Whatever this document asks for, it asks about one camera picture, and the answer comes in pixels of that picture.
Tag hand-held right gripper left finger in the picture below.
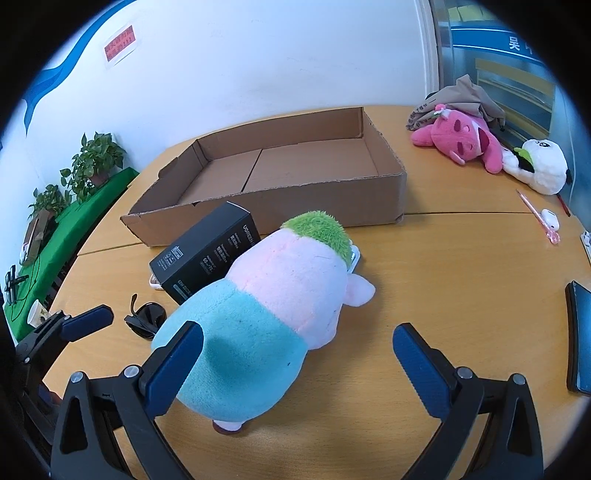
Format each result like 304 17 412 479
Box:
50 320 205 480

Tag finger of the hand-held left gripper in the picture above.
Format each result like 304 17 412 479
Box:
16 305 115 365

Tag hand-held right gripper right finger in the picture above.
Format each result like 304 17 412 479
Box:
392 323 546 480

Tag black sunglasses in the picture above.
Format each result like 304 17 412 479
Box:
124 294 168 342

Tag black product box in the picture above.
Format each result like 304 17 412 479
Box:
148 200 259 305

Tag blue pink green plush toy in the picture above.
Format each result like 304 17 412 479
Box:
151 211 377 435

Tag brown cardboard box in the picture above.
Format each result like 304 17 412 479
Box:
120 106 408 247

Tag green cloth covered table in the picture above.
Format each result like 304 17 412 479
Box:
4 167 140 342

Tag white phone case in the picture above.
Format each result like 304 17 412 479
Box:
148 244 362 292

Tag potted green plant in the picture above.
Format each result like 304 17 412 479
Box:
28 185 70 222
60 132 127 204

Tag black smartphone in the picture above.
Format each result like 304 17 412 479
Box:
565 280 591 395

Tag pink pen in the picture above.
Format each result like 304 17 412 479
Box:
516 188 561 245

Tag white plush toy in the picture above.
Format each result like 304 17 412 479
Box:
502 138 570 196

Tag grey-brown cloth bag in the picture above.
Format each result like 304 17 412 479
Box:
405 74 508 134

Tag blue yellow door poster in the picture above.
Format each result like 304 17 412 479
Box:
450 0 555 134

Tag wooden frame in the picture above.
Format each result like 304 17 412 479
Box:
21 210 56 266

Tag red wall sign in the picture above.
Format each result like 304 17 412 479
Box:
104 24 138 65

